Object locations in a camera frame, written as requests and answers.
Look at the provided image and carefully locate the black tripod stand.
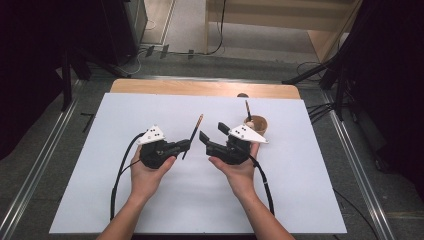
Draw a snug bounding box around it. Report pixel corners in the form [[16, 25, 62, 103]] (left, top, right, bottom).
[[281, 54, 355, 122], [59, 46, 132, 113]]

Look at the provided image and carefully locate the wooden table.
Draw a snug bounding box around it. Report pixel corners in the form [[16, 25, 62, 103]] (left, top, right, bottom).
[[109, 78, 302, 100]]

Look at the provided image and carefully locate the left hand-held gripper black cable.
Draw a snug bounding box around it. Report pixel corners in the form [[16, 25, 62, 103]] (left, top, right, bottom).
[[109, 132, 148, 222]]

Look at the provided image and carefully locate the person's left hand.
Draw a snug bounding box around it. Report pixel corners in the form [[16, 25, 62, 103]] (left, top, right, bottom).
[[129, 146, 177, 203]]

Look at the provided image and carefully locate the black cabinet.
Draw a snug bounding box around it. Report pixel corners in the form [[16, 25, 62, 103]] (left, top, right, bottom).
[[99, 0, 148, 67]]

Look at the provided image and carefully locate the white cable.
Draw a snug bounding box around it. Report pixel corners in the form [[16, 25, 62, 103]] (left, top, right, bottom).
[[124, 19, 158, 76]]

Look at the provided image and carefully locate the right hand-held gripper black cable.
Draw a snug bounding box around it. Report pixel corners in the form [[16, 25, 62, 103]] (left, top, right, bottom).
[[249, 155, 276, 216]]

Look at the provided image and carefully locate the white board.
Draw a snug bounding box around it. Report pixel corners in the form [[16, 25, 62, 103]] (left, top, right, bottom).
[[49, 92, 348, 235]]

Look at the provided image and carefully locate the thin black floor cable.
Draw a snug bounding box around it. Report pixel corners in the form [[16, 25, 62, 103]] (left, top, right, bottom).
[[333, 188, 381, 240]]

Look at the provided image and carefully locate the metal floor rail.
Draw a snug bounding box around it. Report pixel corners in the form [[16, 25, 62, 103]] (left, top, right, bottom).
[[0, 79, 84, 240], [319, 89, 396, 240]]

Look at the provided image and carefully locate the hand-held gripper black cable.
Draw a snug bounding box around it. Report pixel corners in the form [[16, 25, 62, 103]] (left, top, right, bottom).
[[109, 132, 148, 222], [249, 155, 276, 216]]

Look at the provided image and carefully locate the person's right hand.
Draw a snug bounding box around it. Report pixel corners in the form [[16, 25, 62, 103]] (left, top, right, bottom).
[[208, 143, 261, 201]]

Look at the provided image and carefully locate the wooden pencil holder with figure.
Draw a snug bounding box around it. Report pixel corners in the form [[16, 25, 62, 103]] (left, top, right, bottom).
[[243, 114, 269, 137]]

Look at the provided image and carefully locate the bundle of black cables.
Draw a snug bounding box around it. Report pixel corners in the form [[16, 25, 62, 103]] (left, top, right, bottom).
[[306, 102, 338, 125]]

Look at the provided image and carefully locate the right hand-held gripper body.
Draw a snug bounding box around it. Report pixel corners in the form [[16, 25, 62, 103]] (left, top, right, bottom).
[[205, 124, 269, 166]]

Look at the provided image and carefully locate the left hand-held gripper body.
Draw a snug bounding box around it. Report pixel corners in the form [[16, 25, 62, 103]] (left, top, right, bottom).
[[136, 124, 178, 170]]

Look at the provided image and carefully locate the black hanging cable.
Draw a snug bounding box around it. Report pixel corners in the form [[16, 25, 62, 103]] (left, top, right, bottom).
[[168, 0, 228, 57]]

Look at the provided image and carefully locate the light wooden shelf unit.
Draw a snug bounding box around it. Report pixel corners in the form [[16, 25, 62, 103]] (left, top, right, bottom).
[[204, 0, 364, 64]]

